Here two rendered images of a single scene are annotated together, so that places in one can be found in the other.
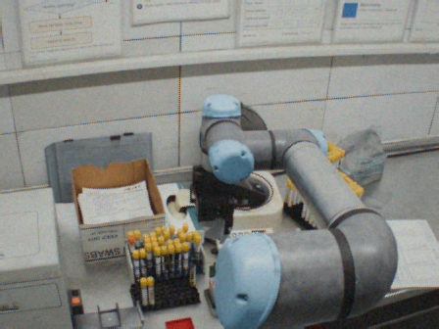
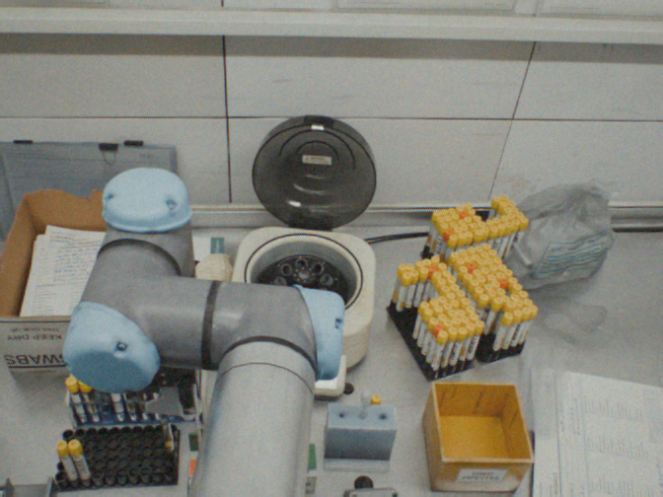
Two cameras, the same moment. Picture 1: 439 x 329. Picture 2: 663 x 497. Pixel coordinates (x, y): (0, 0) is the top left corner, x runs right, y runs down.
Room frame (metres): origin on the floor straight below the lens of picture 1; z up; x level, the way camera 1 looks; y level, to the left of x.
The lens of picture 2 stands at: (0.50, -0.24, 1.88)
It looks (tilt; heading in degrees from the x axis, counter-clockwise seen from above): 45 degrees down; 9
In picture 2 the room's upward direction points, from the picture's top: 6 degrees clockwise
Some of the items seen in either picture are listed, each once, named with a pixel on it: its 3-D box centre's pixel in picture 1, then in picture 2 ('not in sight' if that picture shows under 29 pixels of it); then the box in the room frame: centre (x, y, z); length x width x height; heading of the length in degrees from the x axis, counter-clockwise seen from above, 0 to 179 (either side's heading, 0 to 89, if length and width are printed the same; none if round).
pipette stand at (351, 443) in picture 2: not in sight; (358, 434); (1.07, -0.21, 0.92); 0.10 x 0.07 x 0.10; 103
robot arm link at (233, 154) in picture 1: (237, 152); (143, 319); (0.84, -0.03, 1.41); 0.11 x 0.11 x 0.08; 10
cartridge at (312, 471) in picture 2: not in sight; (301, 468); (1.00, -0.14, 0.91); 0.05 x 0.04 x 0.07; 19
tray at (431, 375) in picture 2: (309, 214); (429, 332); (1.33, -0.29, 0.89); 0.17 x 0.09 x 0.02; 36
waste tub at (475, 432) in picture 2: not in sight; (474, 437); (1.11, -0.38, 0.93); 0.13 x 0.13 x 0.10; 15
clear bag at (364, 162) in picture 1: (359, 150); (559, 220); (1.61, -0.49, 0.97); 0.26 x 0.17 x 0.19; 124
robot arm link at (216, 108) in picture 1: (220, 125); (150, 234); (0.93, 0.00, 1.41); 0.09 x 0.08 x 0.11; 10
